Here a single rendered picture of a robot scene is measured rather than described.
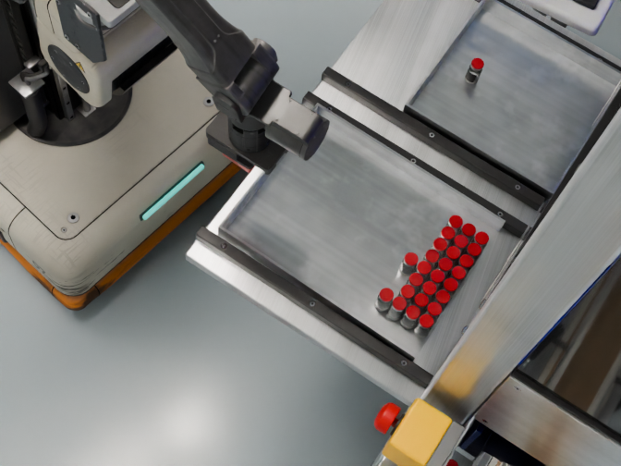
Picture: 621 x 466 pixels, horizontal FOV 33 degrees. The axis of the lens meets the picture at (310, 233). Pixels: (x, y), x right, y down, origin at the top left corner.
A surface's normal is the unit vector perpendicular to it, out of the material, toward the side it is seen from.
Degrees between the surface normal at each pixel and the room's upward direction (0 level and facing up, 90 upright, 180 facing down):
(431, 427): 0
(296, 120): 13
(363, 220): 0
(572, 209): 90
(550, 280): 90
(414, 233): 0
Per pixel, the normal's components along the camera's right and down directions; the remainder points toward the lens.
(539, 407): -0.55, 0.75
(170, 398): 0.08, -0.40
